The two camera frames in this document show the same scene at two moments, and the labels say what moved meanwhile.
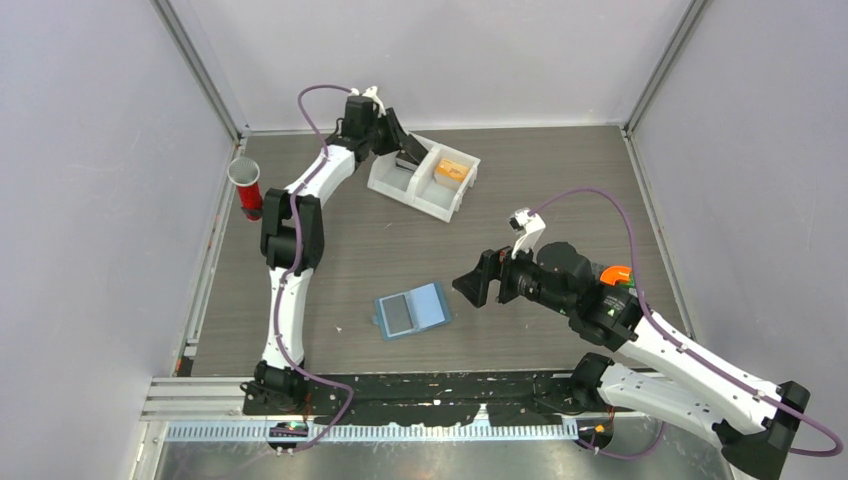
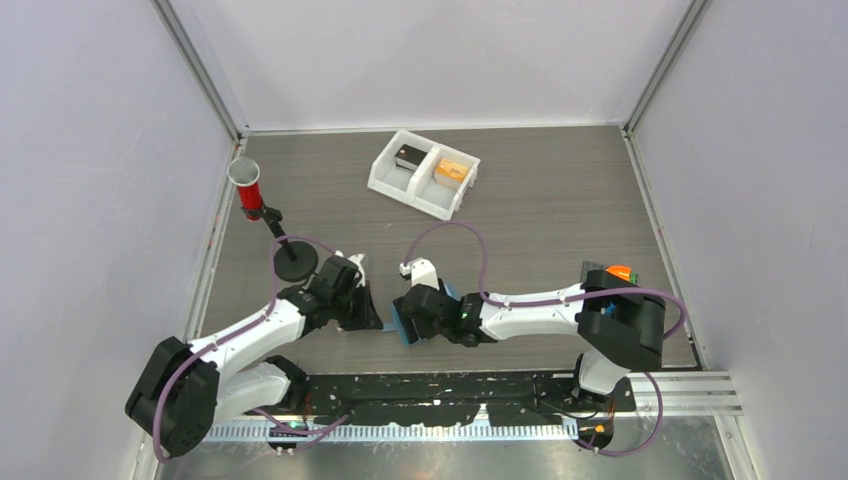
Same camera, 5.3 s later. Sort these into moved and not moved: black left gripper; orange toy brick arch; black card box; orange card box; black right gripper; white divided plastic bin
Moved: black left gripper; black right gripper
Not moved: orange card box; orange toy brick arch; black card box; white divided plastic bin
